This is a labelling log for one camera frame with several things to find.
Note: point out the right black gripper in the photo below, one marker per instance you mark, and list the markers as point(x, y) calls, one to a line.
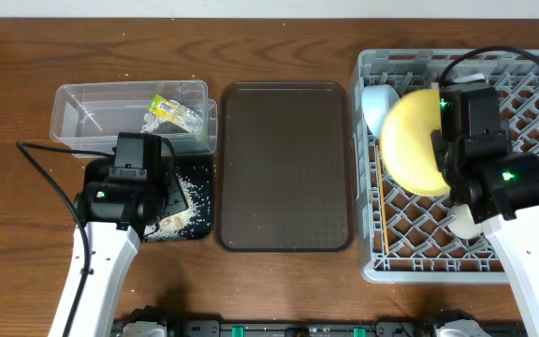
point(439, 146)

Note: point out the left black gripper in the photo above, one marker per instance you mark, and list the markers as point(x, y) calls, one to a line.
point(169, 197)

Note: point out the pile of rice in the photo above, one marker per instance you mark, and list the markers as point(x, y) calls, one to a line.
point(192, 224)

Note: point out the yellow plate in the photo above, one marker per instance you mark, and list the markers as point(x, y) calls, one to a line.
point(406, 145)

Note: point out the white cup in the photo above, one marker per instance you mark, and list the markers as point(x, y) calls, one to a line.
point(462, 224)

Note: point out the wooden chopstick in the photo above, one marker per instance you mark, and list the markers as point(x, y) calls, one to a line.
point(382, 206)
point(384, 220)

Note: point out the green snack wrapper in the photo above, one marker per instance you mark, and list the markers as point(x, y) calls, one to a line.
point(163, 111)

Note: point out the light blue bowl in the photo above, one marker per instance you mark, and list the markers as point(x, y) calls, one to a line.
point(376, 101)

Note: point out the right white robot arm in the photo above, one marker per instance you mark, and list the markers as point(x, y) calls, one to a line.
point(500, 187)

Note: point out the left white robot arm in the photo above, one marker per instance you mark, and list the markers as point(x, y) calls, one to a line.
point(98, 268)

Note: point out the black waste tray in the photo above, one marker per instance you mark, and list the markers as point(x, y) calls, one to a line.
point(146, 198)

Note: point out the grey dishwasher rack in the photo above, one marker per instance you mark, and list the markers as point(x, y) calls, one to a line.
point(403, 237)

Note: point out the clear plastic bin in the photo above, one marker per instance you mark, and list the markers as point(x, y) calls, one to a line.
point(89, 116)

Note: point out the brown serving tray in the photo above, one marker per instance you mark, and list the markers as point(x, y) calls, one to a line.
point(285, 183)

